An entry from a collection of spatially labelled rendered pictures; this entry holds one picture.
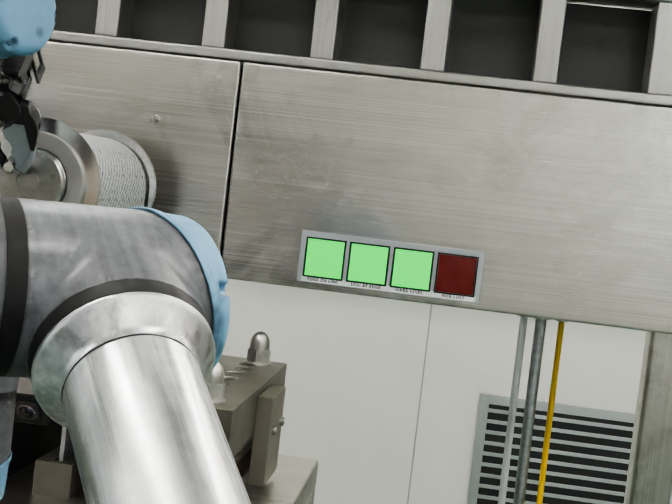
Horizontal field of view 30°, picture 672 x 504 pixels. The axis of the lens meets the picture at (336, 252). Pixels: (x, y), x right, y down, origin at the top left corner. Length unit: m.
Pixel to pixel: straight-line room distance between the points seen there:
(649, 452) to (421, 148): 0.57
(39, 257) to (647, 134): 1.09
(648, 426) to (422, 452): 2.26
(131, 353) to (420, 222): 1.00
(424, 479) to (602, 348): 0.71
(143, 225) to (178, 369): 0.12
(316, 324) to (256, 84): 2.41
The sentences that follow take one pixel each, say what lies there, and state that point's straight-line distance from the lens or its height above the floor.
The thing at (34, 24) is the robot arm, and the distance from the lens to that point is 1.06.
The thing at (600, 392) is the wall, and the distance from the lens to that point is 4.10.
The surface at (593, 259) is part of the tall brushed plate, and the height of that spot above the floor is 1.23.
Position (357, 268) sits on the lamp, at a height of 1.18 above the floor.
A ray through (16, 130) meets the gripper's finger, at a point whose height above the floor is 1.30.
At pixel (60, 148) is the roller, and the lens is 1.44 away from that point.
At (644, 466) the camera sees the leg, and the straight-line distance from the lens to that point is 1.92.
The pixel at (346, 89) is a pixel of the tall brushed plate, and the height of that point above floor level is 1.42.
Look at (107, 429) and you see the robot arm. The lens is 0.71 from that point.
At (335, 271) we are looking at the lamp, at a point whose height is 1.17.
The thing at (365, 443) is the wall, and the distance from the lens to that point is 4.12.
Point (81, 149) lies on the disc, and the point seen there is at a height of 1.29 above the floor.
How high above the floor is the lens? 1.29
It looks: 3 degrees down
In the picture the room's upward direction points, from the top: 7 degrees clockwise
